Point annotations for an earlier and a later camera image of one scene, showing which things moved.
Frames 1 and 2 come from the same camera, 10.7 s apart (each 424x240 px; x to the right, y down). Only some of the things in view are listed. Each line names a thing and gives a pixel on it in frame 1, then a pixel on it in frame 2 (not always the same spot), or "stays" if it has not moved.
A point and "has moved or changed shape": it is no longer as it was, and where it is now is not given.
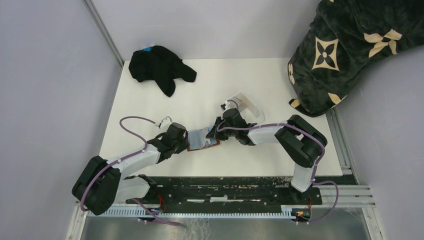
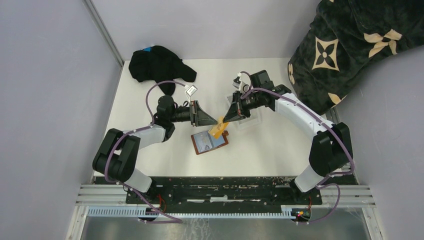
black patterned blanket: (345, 39) stays
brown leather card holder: (197, 139) has moved or changed shape
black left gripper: (183, 146) -> (201, 118)
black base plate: (234, 192) stays
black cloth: (155, 64) stays
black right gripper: (214, 134) -> (233, 114)
